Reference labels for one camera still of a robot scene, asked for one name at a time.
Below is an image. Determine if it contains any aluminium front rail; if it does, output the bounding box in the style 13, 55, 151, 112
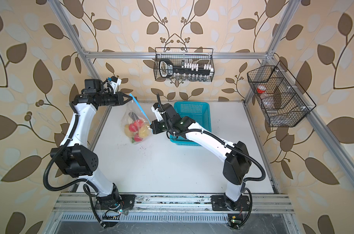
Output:
52, 192, 295, 214

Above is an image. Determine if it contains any yellow potato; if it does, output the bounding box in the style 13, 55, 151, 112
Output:
124, 124, 134, 138
138, 125, 152, 139

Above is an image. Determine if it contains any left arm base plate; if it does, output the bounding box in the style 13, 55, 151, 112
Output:
95, 194, 136, 211

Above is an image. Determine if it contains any right black wire basket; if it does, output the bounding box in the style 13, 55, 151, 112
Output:
247, 61, 316, 127

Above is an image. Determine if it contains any clear zip top bag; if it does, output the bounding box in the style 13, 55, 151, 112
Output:
120, 94, 152, 145

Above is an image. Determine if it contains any red capped bottle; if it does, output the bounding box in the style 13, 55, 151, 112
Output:
257, 85, 272, 99

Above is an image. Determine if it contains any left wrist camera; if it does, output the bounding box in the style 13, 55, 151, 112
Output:
106, 76, 121, 94

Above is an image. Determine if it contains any black wire basket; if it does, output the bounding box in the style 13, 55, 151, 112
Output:
247, 61, 316, 127
153, 46, 215, 82

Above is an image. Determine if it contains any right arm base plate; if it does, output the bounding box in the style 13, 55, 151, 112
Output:
211, 195, 252, 212

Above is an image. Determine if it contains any back black wire basket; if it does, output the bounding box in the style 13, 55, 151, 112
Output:
153, 46, 215, 82

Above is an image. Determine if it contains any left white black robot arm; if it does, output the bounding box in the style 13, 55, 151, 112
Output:
43, 76, 133, 209

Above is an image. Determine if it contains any red yellow mango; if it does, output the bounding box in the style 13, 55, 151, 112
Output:
136, 119, 145, 128

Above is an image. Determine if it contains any teal plastic basket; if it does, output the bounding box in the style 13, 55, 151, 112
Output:
170, 101, 212, 146

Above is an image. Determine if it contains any red apple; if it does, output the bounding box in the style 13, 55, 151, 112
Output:
128, 123, 139, 133

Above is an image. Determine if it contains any red tomato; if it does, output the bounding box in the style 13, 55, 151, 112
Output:
132, 134, 143, 142

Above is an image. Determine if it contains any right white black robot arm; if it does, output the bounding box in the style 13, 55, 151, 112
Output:
151, 102, 266, 210

